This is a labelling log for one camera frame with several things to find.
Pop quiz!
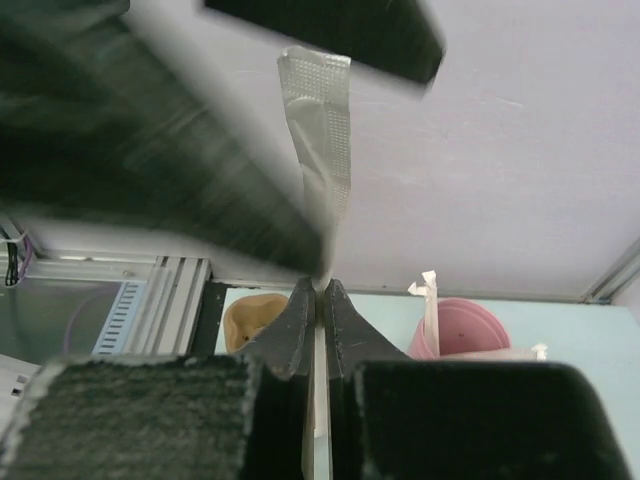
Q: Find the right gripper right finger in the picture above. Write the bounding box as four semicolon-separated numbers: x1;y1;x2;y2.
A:
324;280;631;479

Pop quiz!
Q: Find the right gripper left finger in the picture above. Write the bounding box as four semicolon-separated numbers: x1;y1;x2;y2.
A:
1;280;315;479

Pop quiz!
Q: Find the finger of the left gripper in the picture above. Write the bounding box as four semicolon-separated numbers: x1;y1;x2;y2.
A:
1;1;326;277
203;0;445;89

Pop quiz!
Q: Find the brown pulp cup carrier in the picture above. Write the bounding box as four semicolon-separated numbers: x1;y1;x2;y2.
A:
223;293;288;353

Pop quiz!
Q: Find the pink holder cup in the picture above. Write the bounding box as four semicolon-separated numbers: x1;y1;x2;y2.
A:
407;298;511;360

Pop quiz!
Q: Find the aluminium rail frame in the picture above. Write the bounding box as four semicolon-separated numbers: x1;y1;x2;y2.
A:
1;216;211;364

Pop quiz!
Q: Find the white slotted cable duct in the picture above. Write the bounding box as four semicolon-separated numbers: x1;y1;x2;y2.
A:
92;282;146;355

